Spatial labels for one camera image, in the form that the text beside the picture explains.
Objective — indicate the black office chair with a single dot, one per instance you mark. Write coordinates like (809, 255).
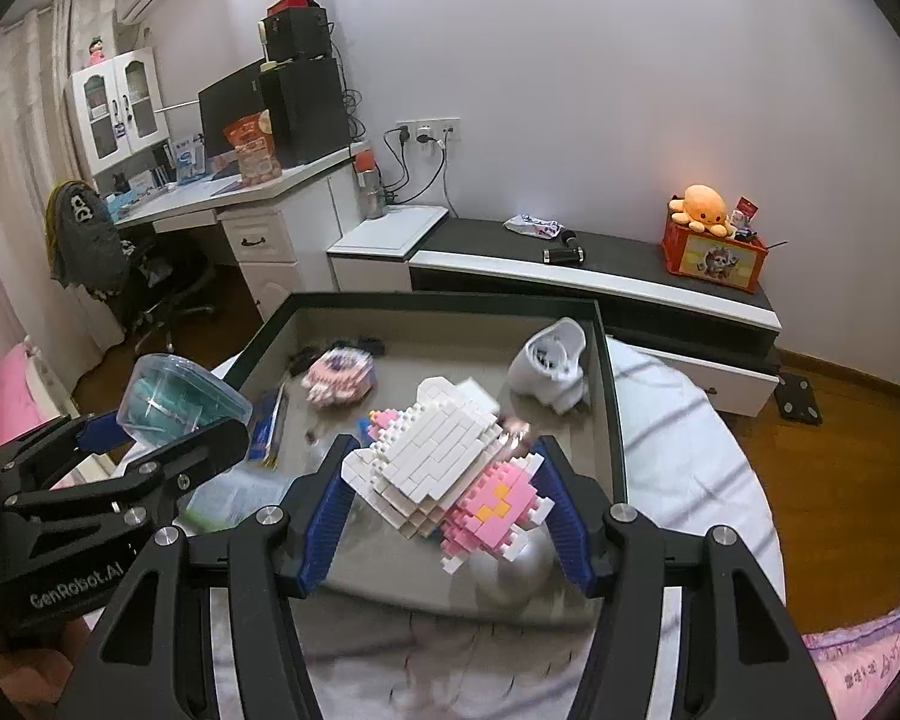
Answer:
(172, 285)

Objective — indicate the blue and white boxes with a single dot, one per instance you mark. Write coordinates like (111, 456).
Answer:
(187, 157)

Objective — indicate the bottle with orange cap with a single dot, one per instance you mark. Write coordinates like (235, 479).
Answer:
(371, 191)

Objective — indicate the grey jacket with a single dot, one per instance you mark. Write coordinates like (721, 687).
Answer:
(82, 236)

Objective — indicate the white wall socket strip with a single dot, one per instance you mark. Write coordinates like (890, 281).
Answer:
(427, 131)

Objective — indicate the small black speaker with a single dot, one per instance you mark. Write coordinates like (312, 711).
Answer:
(296, 34)

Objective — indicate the pink blanket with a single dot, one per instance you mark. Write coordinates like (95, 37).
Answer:
(15, 397)

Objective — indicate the person's left hand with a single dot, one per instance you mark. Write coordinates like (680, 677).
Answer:
(22, 682)

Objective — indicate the long blue and yellow box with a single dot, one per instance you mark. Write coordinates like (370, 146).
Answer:
(268, 427)

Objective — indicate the black shallow cardboard box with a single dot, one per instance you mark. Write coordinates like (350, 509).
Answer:
(450, 337)

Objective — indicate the striped white tablecloth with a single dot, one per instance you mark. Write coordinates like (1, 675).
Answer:
(682, 435)

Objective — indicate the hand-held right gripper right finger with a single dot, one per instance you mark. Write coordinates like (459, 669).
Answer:
(570, 525)

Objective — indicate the orange snack bag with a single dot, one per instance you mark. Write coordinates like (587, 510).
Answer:
(253, 150)

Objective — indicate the low black-topped cabinet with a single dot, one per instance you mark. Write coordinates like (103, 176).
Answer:
(622, 270)

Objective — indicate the small black device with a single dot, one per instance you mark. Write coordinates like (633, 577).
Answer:
(564, 253)

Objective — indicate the large black speaker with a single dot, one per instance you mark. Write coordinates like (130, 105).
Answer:
(307, 112)

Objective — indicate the black computer monitor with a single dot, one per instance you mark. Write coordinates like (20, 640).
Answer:
(229, 105)

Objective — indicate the pink doll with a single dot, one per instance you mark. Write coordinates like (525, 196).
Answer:
(98, 51)

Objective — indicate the black bathroom scale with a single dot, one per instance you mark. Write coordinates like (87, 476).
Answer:
(799, 397)

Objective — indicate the red and white packet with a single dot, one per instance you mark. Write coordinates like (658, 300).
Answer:
(745, 211)

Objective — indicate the pale curtain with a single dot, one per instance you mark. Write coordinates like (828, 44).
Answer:
(15, 165)

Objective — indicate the printed paper leaflet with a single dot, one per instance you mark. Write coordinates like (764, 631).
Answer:
(229, 499)

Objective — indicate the white and pink block figure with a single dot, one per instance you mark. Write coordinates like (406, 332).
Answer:
(435, 450)

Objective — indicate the lilac printed bedsheet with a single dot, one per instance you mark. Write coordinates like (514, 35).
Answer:
(870, 660)

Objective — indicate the white desk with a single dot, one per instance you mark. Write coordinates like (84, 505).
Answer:
(285, 240)

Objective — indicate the crumpled plastic bag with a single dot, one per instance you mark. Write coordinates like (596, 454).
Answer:
(532, 225)

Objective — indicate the white hutch cabinet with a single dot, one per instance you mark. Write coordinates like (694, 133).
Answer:
(116, 112)

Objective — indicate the orange printed crate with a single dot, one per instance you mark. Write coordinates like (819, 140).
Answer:
(716, 259)

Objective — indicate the white side cabinet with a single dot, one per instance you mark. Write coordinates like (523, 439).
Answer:
(386, 240)

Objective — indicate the pink white small packet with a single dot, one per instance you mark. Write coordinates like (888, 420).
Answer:
(341, 376)

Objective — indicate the clear container with teal contents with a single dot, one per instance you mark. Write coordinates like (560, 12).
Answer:
(172, 397)

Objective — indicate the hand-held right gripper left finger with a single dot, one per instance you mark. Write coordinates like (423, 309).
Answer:
(322, 532)

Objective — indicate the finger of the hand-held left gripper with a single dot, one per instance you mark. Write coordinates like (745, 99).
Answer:
(97, 431)
(195, 457)

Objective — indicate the orange octopus plush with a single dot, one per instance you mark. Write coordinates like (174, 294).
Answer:
(703, 208)

